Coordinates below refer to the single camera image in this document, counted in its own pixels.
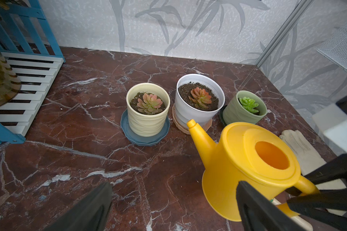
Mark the bright green succulent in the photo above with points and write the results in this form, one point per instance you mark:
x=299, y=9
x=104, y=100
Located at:
x=249, y=105

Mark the pink green succulent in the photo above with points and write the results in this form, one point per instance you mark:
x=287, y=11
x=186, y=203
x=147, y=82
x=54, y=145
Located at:
x=149, y=104

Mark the light green ribbed pot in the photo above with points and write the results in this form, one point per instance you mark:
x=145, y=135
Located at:
x=234, y=112

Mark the blue grey saucer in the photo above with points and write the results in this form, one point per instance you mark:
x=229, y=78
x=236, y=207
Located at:
x=139, y=140

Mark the green rake wooden handle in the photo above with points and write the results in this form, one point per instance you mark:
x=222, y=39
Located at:
x=301, y=222

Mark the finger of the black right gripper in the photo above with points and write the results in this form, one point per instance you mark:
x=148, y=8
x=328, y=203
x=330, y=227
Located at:
x=316, y=206
x=333, y=170

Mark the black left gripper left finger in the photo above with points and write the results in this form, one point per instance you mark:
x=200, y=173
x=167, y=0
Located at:
x=89, y=214

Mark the white plastic pot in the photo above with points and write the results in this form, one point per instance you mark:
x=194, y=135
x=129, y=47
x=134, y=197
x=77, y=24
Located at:
x=185, y=112

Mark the blue white slatted shelf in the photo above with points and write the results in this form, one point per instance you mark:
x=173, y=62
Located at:
x=30, y=48

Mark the dark green saucer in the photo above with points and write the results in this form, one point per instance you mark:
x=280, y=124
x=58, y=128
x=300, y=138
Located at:
x=221, y=115

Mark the white wire mesh basket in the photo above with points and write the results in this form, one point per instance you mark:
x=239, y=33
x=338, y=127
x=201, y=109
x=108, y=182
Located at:
x=335, y=48

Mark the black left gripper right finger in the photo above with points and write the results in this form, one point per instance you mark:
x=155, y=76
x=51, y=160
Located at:
x=259, y=214

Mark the yellow watering can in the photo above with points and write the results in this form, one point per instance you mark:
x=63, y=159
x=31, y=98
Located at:
x=245, y=152

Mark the cream ribbed pot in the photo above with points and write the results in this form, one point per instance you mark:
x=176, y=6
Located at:
x=141, y=124

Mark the peach pink saucer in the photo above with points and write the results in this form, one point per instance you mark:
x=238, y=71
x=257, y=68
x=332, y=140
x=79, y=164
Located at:
x=206, y=126

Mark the red orange succulent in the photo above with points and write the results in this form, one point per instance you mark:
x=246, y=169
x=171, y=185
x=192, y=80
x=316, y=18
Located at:
x=200, y=97

